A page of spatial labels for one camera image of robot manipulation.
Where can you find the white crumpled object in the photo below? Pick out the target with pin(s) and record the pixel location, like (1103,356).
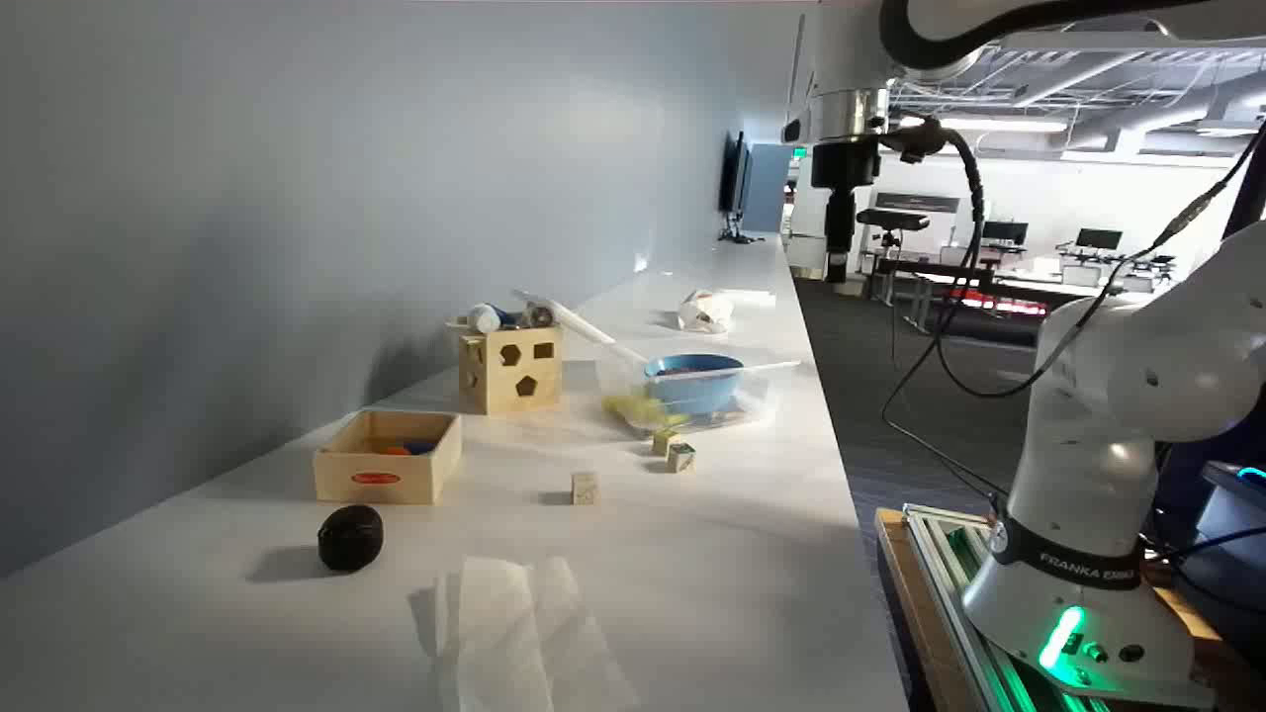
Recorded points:
(713,310)

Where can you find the blue bowl with coloured gravel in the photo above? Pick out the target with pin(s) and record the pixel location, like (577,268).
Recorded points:
(694,387)

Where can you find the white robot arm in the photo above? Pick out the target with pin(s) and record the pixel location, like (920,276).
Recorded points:
(1062,580)

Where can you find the yellow framed letter cube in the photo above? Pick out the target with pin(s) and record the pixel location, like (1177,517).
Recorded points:
(582,488)

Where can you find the green number cube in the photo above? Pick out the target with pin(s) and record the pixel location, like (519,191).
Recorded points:
(681,456)

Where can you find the yellow blocks in container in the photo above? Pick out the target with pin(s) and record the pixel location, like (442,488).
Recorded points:
(642,412)

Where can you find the clear plastic bag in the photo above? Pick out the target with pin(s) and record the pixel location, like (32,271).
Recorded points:
(516,637)

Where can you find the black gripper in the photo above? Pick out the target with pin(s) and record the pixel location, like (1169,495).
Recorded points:
(845,164)

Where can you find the open wooden tray box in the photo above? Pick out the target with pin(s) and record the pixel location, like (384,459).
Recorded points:
(391,456)

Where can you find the wooden shape sorter box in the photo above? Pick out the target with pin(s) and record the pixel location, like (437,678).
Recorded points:
(508,356)

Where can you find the clear plastic container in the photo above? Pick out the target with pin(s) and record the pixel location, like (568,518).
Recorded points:
(618,376)

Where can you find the computer monitor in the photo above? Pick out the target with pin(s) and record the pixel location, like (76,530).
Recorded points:
(752,184)

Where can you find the black ball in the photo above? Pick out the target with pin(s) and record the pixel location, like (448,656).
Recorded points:
(349,541)

